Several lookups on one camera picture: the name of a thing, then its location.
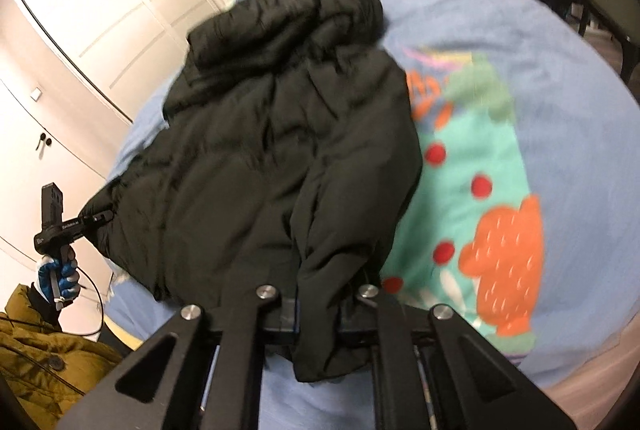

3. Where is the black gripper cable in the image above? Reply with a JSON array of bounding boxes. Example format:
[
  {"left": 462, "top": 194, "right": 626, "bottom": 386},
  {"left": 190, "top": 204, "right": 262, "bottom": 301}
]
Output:
[{"left": 74, "top": 267, "right": 109, "bottom": 337}]

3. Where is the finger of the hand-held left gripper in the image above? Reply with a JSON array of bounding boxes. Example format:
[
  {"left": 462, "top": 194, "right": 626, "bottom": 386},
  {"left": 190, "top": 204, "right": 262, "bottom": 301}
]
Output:
[{"left": 77, "top": 209, "right": 115, "bottom": 232}]

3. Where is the white wardrobe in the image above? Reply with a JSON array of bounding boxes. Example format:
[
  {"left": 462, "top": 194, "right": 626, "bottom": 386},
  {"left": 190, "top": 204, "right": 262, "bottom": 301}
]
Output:
[{"left": 0, "top": 0, "right": 237, "bottom": 257}]

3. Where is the olive jacket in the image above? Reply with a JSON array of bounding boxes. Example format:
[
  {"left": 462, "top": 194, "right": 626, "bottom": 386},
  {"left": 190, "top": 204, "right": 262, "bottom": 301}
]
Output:
[{"left": 0, "top": 295, "right": 127, "bottom": 430}]

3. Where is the grey chair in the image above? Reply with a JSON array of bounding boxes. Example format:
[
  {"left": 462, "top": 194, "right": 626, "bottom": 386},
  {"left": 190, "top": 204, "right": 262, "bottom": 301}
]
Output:
[{"left": 575, "top": 0, "right": 640, "bottom": 81}]

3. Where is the person's left hand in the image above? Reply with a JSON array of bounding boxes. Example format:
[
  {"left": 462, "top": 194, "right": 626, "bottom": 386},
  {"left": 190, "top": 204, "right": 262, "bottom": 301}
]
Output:
[{"left": 37, "top": 254, "right": 82, "bottom": 312}]

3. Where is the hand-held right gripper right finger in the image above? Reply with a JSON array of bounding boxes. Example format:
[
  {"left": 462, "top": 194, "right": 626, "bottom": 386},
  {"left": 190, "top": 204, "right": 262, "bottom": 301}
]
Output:
[{"left": 340, "top": 284, "right": 576, "bottom": 430}]

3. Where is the person's left forearm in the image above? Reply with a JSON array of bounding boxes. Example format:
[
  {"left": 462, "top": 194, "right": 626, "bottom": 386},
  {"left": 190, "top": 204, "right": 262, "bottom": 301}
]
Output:
[{"left": 4, "top": 282, "right": 66, "bottom": 336}]

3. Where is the bed with blue cover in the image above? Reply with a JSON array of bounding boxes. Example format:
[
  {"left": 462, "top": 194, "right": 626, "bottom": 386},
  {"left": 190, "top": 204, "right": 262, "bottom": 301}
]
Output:
[{"left": 102, "top": 0, "right": 640, "bottom": 430}]

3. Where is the black puffer coat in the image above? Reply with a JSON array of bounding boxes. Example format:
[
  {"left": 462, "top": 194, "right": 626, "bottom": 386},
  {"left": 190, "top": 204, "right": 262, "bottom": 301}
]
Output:
[{"left": 80, "top": 0, "right": 425, "bottom": 384}]

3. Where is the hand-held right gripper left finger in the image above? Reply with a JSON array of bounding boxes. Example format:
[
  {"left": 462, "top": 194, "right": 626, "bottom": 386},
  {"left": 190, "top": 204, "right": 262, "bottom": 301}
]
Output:
[{"left": 57, "top": 284, "right": 301, "bottom": 430}]

